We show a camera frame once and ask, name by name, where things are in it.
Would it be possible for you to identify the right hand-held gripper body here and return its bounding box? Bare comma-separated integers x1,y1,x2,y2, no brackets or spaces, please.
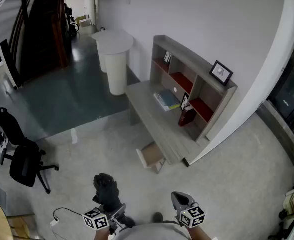
171,191,205,229

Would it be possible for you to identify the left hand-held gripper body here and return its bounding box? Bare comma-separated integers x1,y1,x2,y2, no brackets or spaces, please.
82,203,127,235

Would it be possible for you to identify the person's right forearm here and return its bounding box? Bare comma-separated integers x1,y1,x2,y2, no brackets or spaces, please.
186,225,214,240

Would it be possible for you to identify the person's left forearm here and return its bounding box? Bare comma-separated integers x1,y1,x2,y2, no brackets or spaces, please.
93,227,112,240

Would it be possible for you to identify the grey wooden desk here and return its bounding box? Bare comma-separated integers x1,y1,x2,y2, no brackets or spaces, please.
124,80,209,166

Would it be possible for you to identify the person's right dark shoe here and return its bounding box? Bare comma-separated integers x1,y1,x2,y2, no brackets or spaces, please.
152,212,164,224

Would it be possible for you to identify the person's white shirt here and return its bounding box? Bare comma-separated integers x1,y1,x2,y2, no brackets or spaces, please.
113,221,194,240

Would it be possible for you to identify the black office chair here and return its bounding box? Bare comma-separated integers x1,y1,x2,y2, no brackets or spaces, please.
0,106,59,195

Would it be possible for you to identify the red bottle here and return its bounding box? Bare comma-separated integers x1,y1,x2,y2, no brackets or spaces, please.
178,105,195,128

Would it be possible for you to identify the blue-grey book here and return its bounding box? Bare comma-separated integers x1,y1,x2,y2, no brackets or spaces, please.
158,88,180,107

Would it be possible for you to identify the white book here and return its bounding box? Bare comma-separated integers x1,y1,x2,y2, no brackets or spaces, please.
153,92,172,112

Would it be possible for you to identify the grey wooden shelf hutch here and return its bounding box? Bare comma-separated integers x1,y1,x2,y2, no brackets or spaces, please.
149,35,238,143

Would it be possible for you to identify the dark glass door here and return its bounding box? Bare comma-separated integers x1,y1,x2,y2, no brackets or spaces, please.
266,16,294,145

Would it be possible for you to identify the black bicycle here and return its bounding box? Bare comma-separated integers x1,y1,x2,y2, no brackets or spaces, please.
69,22,80,36

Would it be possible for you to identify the cardboard box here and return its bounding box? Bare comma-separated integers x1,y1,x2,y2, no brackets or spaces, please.
76,14,92,28

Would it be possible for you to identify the thin black floor cable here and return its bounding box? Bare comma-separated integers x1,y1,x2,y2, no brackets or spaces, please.
53,207,85,221

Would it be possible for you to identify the small deer picture frame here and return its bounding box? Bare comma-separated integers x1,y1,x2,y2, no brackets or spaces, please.
180,92,190,112

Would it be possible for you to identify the large black picture frame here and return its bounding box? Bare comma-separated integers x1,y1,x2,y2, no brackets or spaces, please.
209,60,234,87

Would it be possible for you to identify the white round pedestal table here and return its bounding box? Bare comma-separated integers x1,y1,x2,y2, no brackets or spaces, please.
91,30,134,96

